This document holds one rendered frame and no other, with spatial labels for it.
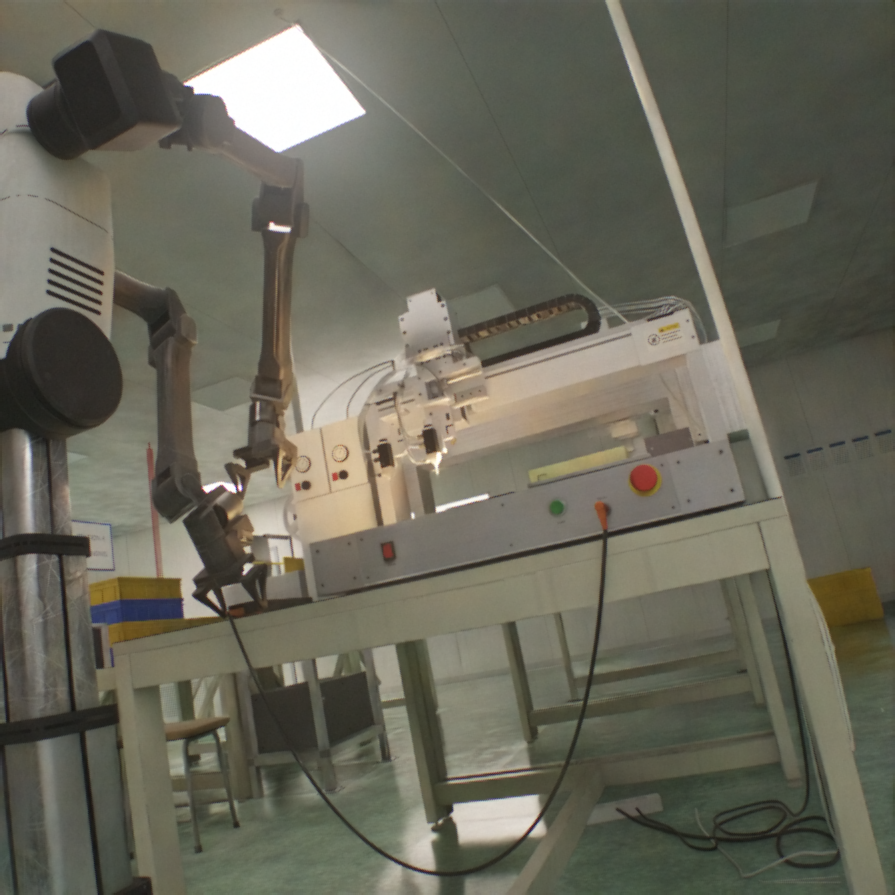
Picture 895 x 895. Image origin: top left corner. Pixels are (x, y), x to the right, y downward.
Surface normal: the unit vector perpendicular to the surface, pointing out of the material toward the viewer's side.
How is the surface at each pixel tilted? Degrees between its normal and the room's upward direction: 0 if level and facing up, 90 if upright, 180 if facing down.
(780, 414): 90
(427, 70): 180
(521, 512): 90
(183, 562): 90
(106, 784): 90
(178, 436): 73
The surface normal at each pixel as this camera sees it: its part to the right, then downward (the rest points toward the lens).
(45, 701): 0.77, -0.29
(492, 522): -0.37, -0.17
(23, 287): 0.55, -0.18
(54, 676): 0.90, -0.26
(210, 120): 0.96, 0.19
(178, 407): 0.74, -0.51
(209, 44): 0.18, 0.95
